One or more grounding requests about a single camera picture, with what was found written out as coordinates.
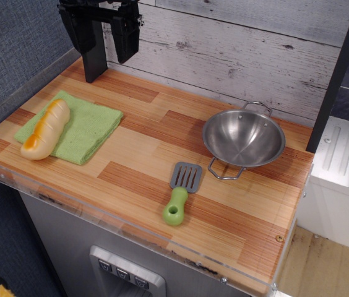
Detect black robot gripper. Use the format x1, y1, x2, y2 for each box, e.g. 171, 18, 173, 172
58, 1, 142, 64

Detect green handled grey spatula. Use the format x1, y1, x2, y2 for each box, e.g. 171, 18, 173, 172
162, 161, 202, 226

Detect stainless steel pot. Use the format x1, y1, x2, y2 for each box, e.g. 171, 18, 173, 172
202, 101, 286, 180

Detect green folded cloth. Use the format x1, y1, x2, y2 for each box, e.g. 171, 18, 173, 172
15, 91, 123, 165

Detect toy bread loaf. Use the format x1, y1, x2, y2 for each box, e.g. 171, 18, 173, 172
20, 99, 71, 160

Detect clear acrylic table guard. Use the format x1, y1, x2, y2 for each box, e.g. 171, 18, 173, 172
0, 148, 282, 296

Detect grey toy fridge cabinet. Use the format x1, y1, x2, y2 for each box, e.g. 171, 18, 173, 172
20, 193, 245, 296

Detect silver dispenser button panel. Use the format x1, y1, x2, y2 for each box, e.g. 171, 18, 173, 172
89, 245, 166, 296

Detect white toy sink unit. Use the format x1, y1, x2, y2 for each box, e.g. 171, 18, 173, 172
296, 117, 349, 247

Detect black left frame post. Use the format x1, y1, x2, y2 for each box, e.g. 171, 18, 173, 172
82, 21, 108, 83

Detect black frame post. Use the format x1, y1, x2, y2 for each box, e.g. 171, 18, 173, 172
306, 28, 349, 153
82, 21, 108, 83

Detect black right frame post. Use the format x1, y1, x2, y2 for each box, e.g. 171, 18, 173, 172
306, 28, 349, 153

